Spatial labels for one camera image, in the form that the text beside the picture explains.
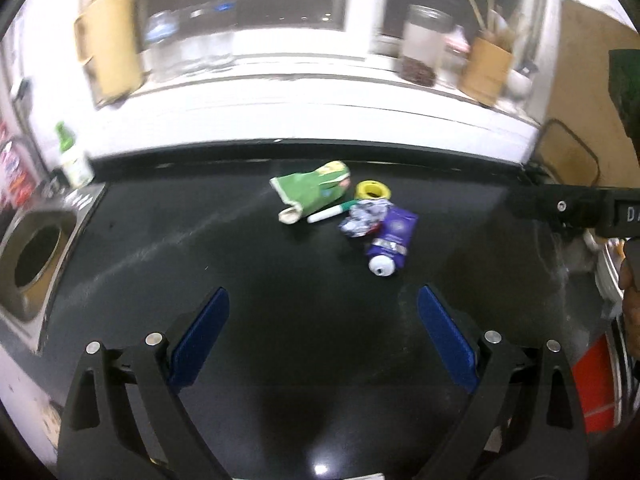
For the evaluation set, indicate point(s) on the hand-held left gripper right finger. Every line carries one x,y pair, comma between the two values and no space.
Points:
447,340

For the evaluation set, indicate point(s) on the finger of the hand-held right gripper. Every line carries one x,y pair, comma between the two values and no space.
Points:
560,205

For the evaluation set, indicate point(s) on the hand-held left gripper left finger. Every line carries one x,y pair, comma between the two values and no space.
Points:
200,340

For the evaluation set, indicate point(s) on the purple tube white cap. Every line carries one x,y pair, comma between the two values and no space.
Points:
395,237

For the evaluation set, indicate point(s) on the blue white wrapper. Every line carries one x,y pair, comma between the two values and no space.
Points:
362,220

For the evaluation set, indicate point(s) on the yellow tape roll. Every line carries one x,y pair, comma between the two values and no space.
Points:
373,190

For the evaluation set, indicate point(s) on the white marker with green cap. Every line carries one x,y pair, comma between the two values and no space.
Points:
327,215

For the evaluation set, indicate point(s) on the green snack packet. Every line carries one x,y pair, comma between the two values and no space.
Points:
310,190

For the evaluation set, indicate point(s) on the person's right hand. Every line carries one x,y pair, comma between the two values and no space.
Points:
631,285

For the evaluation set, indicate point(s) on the metal basin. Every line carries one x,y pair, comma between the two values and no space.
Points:
607,285

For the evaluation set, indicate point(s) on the white ceramic jar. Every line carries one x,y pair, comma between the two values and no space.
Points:
519,85

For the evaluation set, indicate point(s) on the dark green cloth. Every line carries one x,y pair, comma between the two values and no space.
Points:
625,90

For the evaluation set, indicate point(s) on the wooden cutting board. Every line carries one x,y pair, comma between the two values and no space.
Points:
580,60

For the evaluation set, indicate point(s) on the bamboo utensil holder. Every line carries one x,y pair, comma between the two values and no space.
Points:
487,72

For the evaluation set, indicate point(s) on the red plastic container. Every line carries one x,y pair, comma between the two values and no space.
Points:
597,390

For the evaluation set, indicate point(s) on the pink cap baby bottle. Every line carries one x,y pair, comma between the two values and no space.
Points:
454,60

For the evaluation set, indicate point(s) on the round dark bucket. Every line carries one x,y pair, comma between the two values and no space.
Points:
37,260

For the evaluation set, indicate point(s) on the stainless steel sink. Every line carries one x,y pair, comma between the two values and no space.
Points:
70,210

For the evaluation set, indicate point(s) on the bundle of chopsticks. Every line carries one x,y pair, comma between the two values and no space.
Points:
492,15

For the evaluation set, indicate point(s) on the glass jar with peppercorns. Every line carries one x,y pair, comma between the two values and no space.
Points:
422,45

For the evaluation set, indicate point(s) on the green cap dish soap bottle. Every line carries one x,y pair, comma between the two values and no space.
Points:
74,160

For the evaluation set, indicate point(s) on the red printed packet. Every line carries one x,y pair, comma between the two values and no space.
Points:
12,170

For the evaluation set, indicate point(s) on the tall clear glass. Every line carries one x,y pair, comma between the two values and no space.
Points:
221,42
194,45

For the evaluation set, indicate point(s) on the blue cap baby bottle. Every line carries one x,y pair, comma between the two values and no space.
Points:
162,42

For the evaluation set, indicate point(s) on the yellow plastic pitcher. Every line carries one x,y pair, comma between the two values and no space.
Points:
112,50

